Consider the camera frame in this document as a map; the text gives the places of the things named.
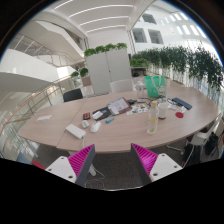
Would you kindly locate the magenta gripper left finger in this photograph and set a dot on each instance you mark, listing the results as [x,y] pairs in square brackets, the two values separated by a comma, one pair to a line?
[74,168]

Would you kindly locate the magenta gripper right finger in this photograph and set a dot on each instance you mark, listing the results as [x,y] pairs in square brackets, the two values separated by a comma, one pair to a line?
[152,166]

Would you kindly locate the clear plastic water bottle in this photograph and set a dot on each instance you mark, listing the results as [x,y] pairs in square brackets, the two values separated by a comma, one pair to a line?
[153,118]

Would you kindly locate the white power adapter box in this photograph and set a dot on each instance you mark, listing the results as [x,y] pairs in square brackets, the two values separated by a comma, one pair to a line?
[75,131]

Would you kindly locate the white computer mouse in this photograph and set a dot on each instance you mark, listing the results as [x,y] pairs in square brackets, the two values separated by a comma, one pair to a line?
[95,126]

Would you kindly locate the small white round device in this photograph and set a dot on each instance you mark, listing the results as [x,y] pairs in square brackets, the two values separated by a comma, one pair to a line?
[85,124]

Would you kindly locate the black phone with red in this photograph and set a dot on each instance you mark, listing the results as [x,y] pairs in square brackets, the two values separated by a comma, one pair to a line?
[86,116]

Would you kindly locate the white chair at right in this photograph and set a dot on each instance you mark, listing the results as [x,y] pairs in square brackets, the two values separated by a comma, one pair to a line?
[200,138]

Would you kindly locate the blue marker pen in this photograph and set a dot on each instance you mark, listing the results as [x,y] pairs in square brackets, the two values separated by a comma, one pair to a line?
[109,120]

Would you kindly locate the red round coaster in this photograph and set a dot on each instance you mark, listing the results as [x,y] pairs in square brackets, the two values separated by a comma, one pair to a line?
[179,115]

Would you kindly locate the white paper cup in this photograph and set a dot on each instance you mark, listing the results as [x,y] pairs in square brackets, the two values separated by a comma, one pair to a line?
[163,108]

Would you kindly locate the white paper sheet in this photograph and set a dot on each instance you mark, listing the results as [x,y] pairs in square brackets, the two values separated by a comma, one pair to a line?
[47,117]

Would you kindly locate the open laptop with papers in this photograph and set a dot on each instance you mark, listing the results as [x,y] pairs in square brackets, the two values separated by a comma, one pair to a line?
[119,106]

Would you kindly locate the dark blue notebook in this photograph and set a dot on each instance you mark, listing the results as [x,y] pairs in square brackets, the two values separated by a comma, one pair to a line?
[182,103]

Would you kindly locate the black chair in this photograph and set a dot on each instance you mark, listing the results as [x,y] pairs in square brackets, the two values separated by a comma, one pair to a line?
[71,95]

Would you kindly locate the green tote bag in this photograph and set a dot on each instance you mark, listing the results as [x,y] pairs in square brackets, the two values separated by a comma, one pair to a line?
[155,86]

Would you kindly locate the clear plastic jug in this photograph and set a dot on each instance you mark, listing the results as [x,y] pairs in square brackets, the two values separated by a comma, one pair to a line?
[140,88]

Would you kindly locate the white chair behind table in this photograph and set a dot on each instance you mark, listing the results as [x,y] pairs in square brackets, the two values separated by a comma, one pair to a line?
[121,86]

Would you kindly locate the white cabinet with plants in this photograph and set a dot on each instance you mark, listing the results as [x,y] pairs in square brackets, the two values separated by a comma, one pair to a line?
[107,64]

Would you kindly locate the green plant hedge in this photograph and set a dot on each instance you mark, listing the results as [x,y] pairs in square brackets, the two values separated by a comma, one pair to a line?
[198,67]

